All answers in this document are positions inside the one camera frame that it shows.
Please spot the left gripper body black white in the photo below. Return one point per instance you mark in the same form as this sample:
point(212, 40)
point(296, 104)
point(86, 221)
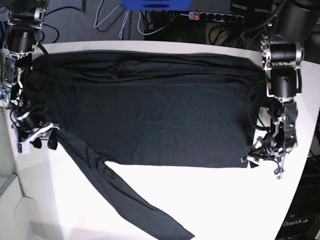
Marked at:
point(265, 149)

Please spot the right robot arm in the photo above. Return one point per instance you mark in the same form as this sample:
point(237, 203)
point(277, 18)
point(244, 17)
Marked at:
point(21, 40)

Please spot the white power strip red switch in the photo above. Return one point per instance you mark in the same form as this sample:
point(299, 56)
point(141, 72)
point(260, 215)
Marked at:
point(211, 17)

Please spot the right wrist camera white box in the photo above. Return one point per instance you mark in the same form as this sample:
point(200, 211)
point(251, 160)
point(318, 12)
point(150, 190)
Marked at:
point(23, 147)

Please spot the black OpenArm case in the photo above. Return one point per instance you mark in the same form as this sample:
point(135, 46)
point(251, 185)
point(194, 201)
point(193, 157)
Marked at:
point(302, 221)

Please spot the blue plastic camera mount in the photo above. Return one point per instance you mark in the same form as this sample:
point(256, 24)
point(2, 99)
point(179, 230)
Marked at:
point(156, 5)

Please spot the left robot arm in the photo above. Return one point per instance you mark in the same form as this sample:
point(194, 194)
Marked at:
point(282, 51)

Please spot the dark navy long-sleeve shirt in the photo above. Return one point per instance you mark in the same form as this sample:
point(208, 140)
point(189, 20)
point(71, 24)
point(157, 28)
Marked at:
point(148, 109)

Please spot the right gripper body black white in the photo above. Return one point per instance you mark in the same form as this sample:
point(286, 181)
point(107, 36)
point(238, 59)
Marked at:
point(29, 126)

